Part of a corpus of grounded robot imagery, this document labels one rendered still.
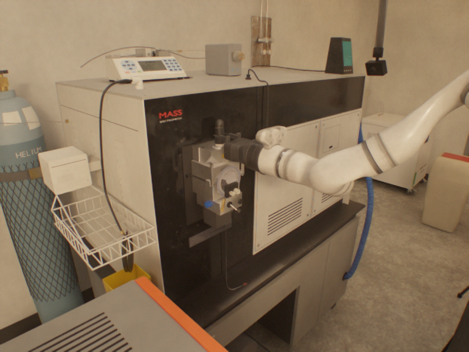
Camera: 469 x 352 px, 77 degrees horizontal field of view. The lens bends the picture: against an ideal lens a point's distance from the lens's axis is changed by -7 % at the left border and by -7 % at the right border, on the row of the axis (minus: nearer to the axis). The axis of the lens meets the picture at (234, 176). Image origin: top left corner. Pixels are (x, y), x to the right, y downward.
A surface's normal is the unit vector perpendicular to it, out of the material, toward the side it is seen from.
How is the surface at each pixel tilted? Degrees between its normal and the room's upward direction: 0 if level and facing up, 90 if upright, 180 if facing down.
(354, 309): 0
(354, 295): 0
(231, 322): 90
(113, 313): 0
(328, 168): 51
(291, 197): 90
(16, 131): 82
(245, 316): 90
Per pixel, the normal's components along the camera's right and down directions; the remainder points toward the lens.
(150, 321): 0.00, -0.93
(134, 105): -0.71, 0.26
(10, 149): 0.42, 0.34
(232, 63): 0.70, 0.26
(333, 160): -0.43, -0.48
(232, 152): -0.43, 0.34
